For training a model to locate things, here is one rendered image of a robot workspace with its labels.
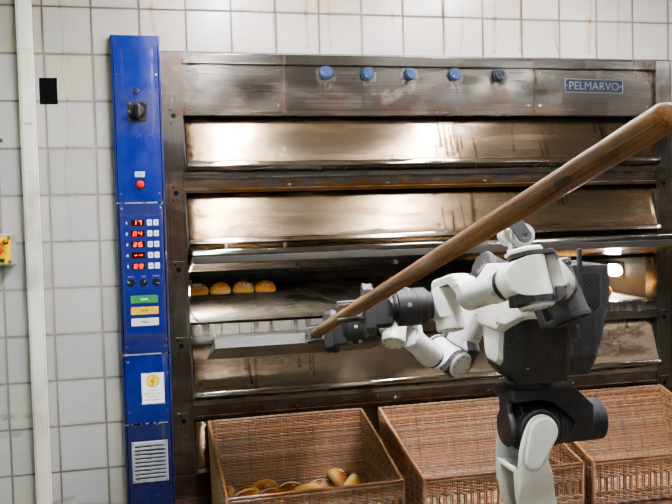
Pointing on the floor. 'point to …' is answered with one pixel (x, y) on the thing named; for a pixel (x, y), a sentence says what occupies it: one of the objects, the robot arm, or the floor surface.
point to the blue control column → (144, 143)
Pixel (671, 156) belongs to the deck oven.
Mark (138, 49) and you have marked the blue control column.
